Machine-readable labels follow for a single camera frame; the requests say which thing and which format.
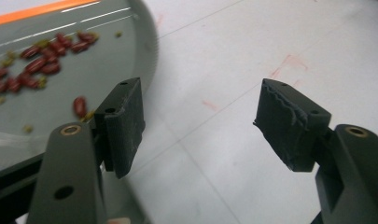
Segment grey dustpan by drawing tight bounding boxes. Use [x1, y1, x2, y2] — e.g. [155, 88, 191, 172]
[0, 0, 161, 188]

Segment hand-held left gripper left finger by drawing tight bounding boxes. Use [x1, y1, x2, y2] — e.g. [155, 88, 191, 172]
[93, 77, 147, 180]

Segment pile of red and green beans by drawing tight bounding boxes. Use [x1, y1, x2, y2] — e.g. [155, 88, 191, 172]
[0, 30, 124, 134]

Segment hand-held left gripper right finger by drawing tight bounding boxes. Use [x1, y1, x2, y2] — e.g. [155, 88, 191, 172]
[253, 77, 333, 173]

